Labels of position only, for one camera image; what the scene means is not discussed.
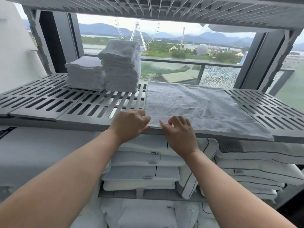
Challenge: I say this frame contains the grey roofed building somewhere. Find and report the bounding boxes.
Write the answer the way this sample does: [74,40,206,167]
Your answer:
[154,69,201,85]

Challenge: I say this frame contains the glass balcony railing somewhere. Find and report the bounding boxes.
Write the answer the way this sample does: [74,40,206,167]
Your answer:
[83,54,296,89]

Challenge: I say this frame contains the grey notched shelf post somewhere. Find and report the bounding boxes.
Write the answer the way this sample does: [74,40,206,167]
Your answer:
[258,28,303,93]
[22,6,56,75]

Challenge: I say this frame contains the stack of black-piped white pillows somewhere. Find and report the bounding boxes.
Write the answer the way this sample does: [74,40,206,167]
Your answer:
[175,137,304,228]

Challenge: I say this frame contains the stack of plain white pillows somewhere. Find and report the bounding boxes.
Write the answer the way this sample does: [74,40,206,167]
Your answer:
[71,134,200,228]

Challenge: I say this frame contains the stack of folded white towels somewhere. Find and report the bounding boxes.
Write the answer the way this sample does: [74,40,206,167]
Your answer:
[101,59,142,93]
[64,56,107,92]

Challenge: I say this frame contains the white ferris wheel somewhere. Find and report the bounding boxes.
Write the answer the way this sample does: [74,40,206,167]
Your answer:
[116,17,160,53]

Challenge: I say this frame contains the person's left hand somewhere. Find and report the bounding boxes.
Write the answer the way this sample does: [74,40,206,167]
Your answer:
[108,109,151,144]

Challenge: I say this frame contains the person's right hand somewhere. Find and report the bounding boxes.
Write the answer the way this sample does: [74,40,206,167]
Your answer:
[159,115,200,161]

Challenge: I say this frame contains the person's left forearm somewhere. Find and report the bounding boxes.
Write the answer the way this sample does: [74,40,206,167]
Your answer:
[0,129,122,228]

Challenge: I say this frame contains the white hanging sheet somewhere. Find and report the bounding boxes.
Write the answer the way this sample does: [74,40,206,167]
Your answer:
[137,17,277,34]

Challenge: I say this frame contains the dark window frame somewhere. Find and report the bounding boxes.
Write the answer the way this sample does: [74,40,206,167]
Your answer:
[234,29,285,90]
[39,10,85,74]

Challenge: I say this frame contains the grey slotted shelf board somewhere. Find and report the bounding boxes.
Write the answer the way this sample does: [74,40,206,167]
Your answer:
[0,73,304,144]

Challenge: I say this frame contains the white hand towel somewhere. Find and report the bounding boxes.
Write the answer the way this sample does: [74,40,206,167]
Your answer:
[98,39,141,62]
[144,81,275,142]

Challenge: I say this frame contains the white dome building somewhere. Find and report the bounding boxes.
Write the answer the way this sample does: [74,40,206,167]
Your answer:
[196,43,209,56]

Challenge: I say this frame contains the grey ribbed shelf board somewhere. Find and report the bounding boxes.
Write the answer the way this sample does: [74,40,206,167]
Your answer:
[0,0,304,34]

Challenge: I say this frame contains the tall thin tower ride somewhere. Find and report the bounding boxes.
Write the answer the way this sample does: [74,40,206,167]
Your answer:
[180,27,186,51]

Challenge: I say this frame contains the pale green glass partition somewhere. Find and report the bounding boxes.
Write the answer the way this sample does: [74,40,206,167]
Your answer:
[275,66,304,114]

